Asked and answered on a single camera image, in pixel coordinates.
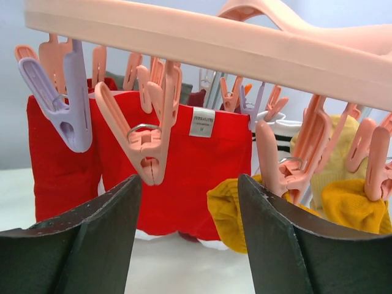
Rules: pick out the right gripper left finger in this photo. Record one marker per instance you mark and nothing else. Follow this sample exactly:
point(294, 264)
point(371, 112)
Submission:
point(84, 250)

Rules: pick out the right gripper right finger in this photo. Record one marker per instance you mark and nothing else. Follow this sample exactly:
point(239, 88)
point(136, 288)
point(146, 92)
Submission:
point(293, 251)

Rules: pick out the mustard yellow sock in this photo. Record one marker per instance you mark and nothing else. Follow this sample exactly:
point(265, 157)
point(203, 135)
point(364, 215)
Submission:
point(345, 203)
point(224, 208)

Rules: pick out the pink round clip hanger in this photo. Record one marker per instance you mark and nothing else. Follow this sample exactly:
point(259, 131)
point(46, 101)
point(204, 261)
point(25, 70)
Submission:
point(263, 40)

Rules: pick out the lilac clip on hanger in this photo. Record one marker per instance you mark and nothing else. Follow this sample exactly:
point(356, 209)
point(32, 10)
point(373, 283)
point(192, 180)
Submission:
point(59, 85)

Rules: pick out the orange clip on hanger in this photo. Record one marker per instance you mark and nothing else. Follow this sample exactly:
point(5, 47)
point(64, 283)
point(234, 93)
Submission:
point(247, 88)

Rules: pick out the pale yellow hanging sock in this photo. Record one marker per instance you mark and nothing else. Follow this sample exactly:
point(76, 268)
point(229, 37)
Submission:
point(335, 169)

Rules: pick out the striped hanging sock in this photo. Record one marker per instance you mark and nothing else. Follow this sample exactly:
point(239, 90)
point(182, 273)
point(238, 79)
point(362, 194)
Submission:
point(283, 129)

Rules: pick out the red hanging clothes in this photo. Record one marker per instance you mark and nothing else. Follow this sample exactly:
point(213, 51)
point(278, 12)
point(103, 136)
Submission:
point(205, 148)

